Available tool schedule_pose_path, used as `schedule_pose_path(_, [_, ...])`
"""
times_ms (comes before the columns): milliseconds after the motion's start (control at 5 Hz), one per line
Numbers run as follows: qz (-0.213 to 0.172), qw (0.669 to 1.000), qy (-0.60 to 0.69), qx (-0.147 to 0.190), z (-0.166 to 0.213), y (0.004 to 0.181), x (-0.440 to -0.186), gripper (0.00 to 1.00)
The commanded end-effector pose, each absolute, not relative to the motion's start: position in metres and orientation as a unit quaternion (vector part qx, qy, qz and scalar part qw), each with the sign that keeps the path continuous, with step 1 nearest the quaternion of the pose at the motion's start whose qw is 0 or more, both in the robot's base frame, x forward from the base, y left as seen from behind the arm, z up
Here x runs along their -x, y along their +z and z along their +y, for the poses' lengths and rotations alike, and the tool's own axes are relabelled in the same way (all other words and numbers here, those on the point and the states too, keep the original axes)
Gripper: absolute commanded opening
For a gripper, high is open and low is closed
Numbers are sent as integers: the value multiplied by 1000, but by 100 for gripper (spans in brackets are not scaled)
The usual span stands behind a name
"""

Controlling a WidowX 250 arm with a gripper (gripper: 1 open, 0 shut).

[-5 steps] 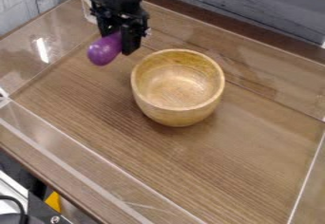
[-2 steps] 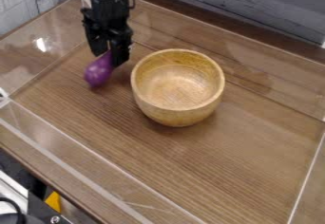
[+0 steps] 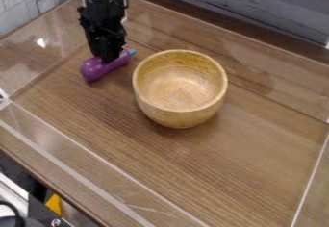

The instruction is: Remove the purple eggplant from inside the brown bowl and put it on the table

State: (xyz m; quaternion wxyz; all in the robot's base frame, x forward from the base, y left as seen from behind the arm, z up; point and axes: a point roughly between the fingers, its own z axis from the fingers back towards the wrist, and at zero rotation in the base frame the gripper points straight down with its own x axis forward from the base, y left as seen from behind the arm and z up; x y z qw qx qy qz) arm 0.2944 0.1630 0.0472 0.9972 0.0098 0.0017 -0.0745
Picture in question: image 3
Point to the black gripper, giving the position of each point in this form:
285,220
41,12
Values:
101,19

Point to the purple toy eggplant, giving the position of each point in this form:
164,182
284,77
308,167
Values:
95,69

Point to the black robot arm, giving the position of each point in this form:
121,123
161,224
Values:
101,20

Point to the brown wooden bowl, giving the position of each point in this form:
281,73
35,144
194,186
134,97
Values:
180,86

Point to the yellow label sticker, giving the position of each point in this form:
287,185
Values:
54,204

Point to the clear acrylic tray wall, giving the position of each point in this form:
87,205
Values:
249,169

